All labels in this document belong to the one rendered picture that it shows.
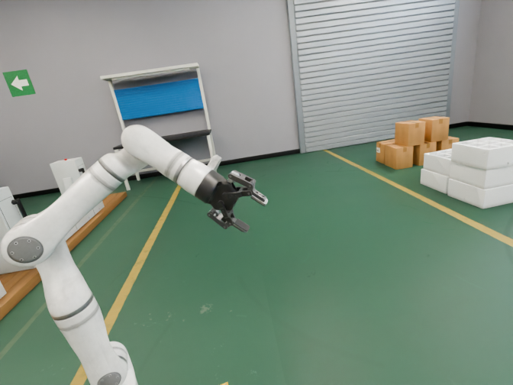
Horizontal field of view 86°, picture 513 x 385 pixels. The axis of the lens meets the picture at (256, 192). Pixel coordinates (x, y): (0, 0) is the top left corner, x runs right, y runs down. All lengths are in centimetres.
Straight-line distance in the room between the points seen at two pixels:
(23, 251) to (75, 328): 23
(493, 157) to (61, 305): 303
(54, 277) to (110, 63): 528
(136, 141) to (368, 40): 572
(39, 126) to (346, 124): 579
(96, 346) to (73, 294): 15
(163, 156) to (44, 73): 577
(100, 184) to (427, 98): 651
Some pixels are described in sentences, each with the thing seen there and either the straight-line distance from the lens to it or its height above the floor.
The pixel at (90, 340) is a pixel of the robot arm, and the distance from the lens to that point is 87.
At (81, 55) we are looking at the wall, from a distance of 610.
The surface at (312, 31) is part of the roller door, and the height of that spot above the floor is 216.
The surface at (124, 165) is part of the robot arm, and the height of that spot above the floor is 113.
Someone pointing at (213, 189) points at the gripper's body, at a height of 105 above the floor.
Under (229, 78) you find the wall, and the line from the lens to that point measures 556.
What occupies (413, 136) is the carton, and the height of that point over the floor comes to 43.
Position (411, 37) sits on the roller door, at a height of 185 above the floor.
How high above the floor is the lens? 123
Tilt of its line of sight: 19 degrees down
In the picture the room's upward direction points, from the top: 8 degrees counter-clockwise
